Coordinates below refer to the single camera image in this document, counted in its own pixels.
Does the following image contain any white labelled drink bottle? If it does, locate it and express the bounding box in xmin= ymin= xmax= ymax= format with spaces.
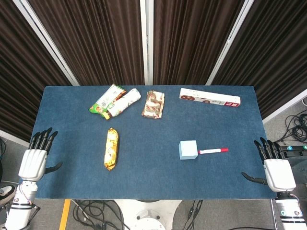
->
xmin=103 ymin=88 xmax=142 ymax=120

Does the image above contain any red capped white marker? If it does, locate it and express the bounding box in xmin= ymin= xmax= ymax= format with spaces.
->
xmin=198 ymin=147 xmax=229 ymax=155

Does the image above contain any black power strip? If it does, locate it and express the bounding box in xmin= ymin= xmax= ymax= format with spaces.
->
xmin=280 ymin=144 xmax=307 ymax=159

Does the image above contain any brown folding screen panel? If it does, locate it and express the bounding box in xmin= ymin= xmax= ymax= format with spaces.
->
xmin=13 ymin=0 xmax=147 ymax=86
xmin=146 ymin=0 xmax=255 ymax=86
xmin=0 ymin=0 xmax=72 ymax=147
xmin=211 ymin=0 xmax=307 ymax=124

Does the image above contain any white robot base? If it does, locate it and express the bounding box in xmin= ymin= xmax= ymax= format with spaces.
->
xmin=114 ymin=199 xmax=183 ymax=230

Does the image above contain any green snack bag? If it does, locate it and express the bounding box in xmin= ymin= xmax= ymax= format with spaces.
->
xmin=89 ymin=83 xmax=127 ymax=115

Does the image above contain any black floor cable bundle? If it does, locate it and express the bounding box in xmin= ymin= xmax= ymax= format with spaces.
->
xmin=71 ymin=200 xmax=128 ymax=230
xmin=181 ymin=200 xmax=204 ymax=230
xmin=279 ymin=114 xmax=307 ymax=144

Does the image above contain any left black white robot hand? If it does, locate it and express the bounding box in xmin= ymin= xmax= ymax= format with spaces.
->
xmin=18 ymin=127 xmax=63 ymax=181

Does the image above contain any long white baking paper box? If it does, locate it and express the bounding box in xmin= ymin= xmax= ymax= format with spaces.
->
xmin=179 ymin=88 xmax=242 ymax=109

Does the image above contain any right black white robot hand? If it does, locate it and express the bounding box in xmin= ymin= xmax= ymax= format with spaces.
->
xmin=241 ymin=137 xmax=297 ymax=193

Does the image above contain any yellow floor tape strip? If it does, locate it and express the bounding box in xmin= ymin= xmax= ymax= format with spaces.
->
xmin=59 ymin=199 xmax=72 ymax=230

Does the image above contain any light blue cube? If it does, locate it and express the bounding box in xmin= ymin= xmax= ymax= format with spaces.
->
xmin=179 ymin=140 xmax=199 ymax=161

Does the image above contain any brown white snack pack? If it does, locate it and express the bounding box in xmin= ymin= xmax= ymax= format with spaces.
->
xmin=141 ymin=90 xmax=165 ymax=119

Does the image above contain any yellow gold snack pack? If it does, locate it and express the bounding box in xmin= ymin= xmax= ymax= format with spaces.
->
xmin=104 ymin=127 xmax=120 ymax=171

